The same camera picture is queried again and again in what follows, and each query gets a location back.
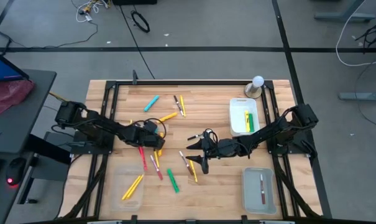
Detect laptop with blue screen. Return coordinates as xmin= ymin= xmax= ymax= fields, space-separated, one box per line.
xmin=0 ymin=46 xmax=30 ymax=83

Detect grey desk foot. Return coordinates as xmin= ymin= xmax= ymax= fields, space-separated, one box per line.
xmin=338 ymin=90 xmax=376 ymax=102
xmin=314 ymin=0 xmax=376 ymax=23

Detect pink dry-erase marker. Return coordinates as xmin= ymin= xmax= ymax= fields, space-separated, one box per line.
xmin=149 ymin=154 xmax=164 ymax=181

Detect white bulb on metal base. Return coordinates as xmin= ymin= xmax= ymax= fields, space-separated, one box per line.
xmin=244 ymin=75 xmax=265 ymax=100

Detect teal highlighter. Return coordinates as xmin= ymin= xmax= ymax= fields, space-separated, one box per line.
xmin=144 ymin=95 xmax=160 ymax=113

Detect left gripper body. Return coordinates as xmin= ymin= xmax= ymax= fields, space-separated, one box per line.
xmin=125 ymin=119 xmax=165 ymax=149

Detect grey translucent plastic bin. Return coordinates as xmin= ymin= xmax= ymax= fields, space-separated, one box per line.
xmin=241 ymin=166 xmax=278 ymax=215

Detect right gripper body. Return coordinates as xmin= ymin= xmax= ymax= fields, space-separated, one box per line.
xmin=201 ymin=129 xmax=242 ymax=175

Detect long white floor cable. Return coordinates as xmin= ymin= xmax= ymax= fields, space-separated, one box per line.
xmin=335 ymin=0 xmax=376 ymax=67

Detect white plastic bin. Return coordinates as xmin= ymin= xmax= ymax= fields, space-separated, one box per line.
xmin=229 ymin=98 xmax=260 ymax=137

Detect coiled black cable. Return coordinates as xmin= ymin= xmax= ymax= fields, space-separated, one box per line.
xmin=131 ymin=10 xmax=151 ymax=34

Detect tangled black cable bundle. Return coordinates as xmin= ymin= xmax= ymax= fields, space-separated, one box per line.
xmin=355 ymin=21 xmax=376 ymax=54

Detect orange-yellow chunky highlighter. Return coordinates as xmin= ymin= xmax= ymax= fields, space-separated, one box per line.
xmin=158 ymin=111 xmax=178 ymax=124

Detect white cable bundle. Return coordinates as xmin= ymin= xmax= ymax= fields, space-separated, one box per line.
xmin=71 ymin=0 xmax=111 ymax=24

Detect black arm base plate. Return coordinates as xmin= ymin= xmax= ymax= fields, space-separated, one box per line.
xmin=267 ymin=130 xmax=316 ymax=156
xmin=70 ymin=130 xmax=114 ymax=156

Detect black side desk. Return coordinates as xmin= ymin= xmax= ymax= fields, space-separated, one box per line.
xmin=0 ymin=68 xmax=73 ymax=224

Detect thin black floor cable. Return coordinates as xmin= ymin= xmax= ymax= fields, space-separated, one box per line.
xmin=117 ymin=4 xmax=157 ymax=80

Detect slim pink highlighter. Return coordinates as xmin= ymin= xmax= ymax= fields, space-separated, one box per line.
xmin=138 ymin=146 xmax=149 ymax=172

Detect red cloth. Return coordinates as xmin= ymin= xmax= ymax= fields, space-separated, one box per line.
xmin=0 ymin=79 xmax=35 ymax=119

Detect clear plastic bin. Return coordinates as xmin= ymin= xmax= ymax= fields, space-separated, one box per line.
xmin=109 ymin=164 xmax=146 ymax=212

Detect black computer mouse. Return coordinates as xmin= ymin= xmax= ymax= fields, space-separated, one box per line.
xmin=5 ymin=157 xmax=27 ymax=187

